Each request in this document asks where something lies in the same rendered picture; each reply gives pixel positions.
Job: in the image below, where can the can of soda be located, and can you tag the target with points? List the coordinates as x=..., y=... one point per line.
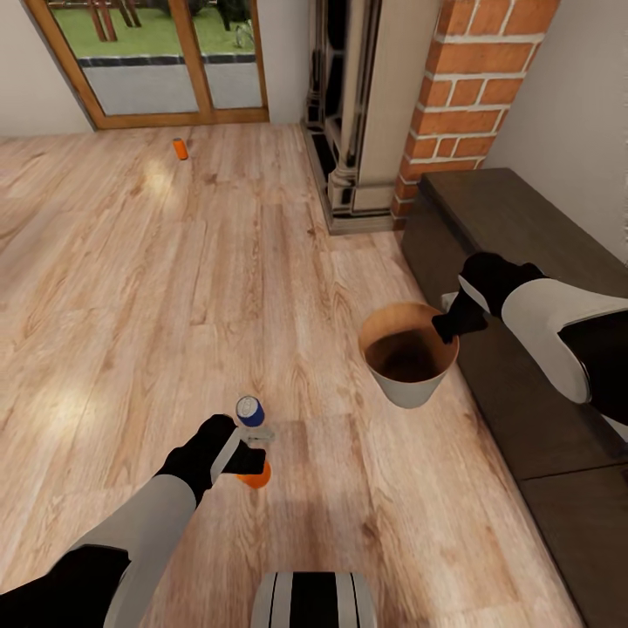
x=257, y=481
x=180, y=149
x=250, y=412

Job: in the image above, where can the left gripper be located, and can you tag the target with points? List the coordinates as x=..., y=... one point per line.
x=252, y=462

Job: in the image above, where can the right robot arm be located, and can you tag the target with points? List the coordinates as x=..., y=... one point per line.
x=579, y=338

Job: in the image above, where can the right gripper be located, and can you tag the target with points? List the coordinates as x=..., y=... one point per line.
x=456, y=322

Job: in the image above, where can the trash can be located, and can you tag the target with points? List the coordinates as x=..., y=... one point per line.
x=404, y=352

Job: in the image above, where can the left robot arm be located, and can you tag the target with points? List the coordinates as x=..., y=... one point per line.
x=107, y=578

